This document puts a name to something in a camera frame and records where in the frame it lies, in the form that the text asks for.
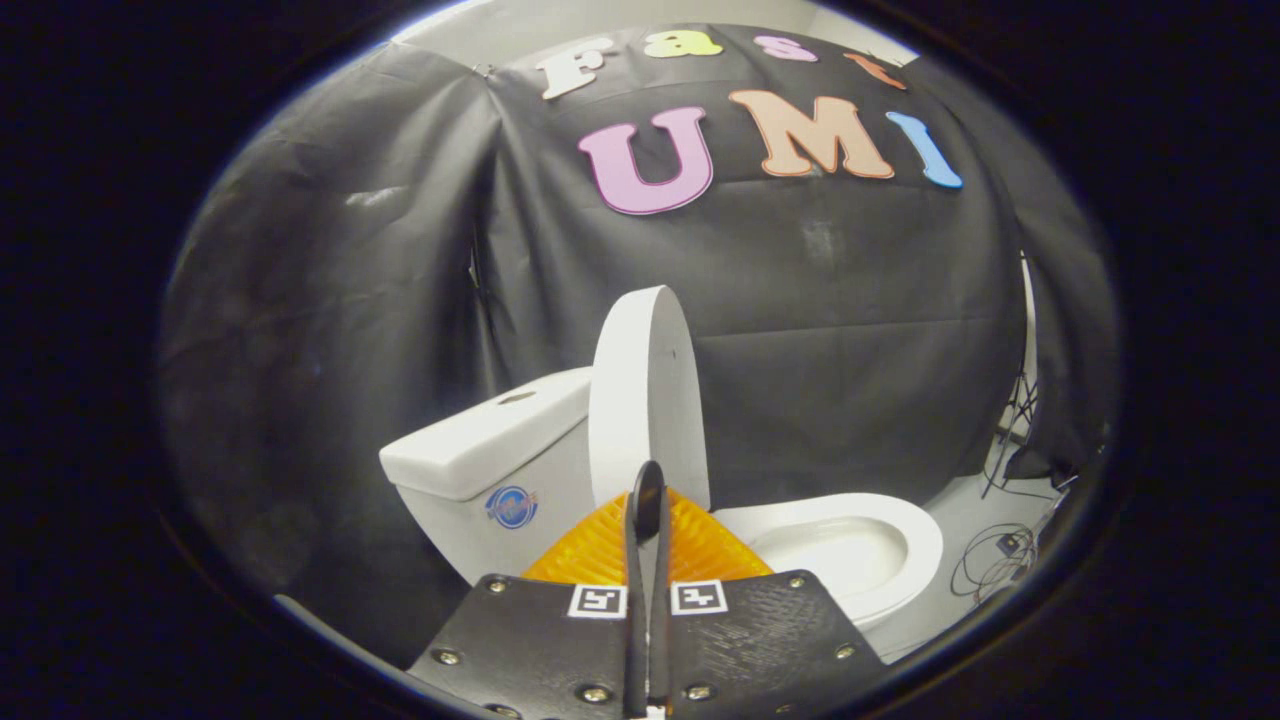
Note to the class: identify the black backdrop cloth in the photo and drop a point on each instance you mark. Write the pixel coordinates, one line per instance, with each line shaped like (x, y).
(850, 300)

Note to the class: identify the black power adapter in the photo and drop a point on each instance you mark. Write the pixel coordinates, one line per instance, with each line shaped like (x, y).
(1009, 544)

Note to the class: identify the white toilet lid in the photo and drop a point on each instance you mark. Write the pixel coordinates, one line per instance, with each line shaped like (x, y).
(645, 390)

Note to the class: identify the black light stand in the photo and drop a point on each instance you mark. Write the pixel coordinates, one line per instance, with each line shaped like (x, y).
(1020, 400)

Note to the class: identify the white ceramic toilet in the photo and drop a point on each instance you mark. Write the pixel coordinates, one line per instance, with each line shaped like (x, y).
(850, 515)

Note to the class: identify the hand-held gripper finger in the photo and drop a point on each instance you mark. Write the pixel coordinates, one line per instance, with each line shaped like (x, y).
(635, 600)
(660, 600)

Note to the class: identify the white cistern cover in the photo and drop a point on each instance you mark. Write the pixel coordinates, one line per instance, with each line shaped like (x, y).
(480, 440)

